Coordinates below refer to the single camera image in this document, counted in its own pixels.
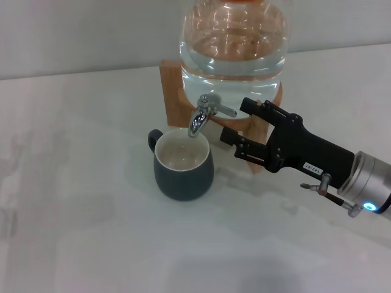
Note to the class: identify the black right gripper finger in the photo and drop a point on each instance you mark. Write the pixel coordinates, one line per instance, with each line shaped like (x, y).
(275, 116)
(253, 149)

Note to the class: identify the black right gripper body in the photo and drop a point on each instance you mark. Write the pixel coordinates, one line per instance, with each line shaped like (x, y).
(299, 149)

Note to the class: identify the chrome faucet with lever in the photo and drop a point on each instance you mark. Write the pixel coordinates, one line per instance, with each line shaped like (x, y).
(198, 120)

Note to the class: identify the black cup with white inside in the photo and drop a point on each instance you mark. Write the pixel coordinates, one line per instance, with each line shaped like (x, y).
(183, 186)

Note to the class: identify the silver eye bolt fitting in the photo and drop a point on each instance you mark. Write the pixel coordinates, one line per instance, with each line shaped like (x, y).
(323, 186)

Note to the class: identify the clear glass water dispenser jar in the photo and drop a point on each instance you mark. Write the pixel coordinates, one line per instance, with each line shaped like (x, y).
(232, 76)

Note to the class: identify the wooden dispenser stand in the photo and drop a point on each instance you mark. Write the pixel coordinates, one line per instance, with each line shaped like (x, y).
(171, 91)

